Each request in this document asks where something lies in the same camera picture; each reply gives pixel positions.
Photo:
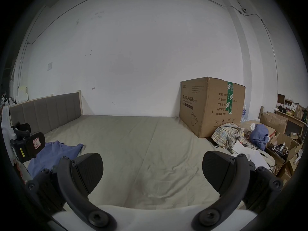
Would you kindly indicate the blue garment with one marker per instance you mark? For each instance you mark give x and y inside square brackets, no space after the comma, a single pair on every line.
[53,155]

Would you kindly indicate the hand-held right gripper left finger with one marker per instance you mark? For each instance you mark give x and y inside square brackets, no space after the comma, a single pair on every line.
[72,196]

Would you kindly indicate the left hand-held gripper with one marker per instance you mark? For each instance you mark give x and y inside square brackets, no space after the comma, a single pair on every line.
[6,126]

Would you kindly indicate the open brown carton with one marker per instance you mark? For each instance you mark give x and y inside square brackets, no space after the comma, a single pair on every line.
[274,120]

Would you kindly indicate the pack of water bottles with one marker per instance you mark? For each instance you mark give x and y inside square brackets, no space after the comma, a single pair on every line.
[244,113]

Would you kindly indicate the plaid shirt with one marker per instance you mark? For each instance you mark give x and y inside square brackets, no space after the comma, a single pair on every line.
[227,133]

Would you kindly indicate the large brown cardboard box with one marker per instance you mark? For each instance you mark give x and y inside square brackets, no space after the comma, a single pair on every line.
[207,105]

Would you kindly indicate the open carton with clutter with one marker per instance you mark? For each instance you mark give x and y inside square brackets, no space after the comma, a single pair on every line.
[285,148]

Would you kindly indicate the grey padded headboard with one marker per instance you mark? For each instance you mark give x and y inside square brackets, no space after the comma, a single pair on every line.
[48,112]

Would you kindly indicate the white cloth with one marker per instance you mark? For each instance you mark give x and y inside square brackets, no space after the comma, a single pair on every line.
[255,156]

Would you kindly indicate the bed with beige sheet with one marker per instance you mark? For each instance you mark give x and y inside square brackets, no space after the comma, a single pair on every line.
[149,150]

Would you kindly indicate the wooden shelf with clutter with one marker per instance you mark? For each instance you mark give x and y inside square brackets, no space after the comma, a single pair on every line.
[292,114]

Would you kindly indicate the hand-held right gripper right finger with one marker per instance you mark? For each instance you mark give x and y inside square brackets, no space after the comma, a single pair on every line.
[231,196]

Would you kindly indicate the bunched blue cloth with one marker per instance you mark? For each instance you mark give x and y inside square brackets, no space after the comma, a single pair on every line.
[258,135]

